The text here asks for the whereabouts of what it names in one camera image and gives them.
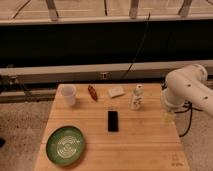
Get white squeeze bottle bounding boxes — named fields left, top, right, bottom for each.
left=130, top=84, right=143, bottom=110

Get translucent plastic cup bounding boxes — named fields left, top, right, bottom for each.
left=60, top=84, right=77, bottom=106

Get black cables at right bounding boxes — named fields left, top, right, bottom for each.
left=174, top=101, right=203, bottom=138

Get red-brown sausage toy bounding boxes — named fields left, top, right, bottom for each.
left=88, top=85, right=98, bottom=101

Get black rectangular eraser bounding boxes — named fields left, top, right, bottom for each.
left=108, top=111, right=119, bottom=132

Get green patterned plate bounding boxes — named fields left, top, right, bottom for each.
left=46, top=126, right=86, bottom=166

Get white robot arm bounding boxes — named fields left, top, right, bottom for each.
left=161, top=64, right=213, bottom=125

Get white wall outlet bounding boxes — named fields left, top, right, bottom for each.
left=101, top=72, right=109, bottom=80

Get black hanging cable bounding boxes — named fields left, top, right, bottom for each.
left=119, top=12, right=152, bottom=82

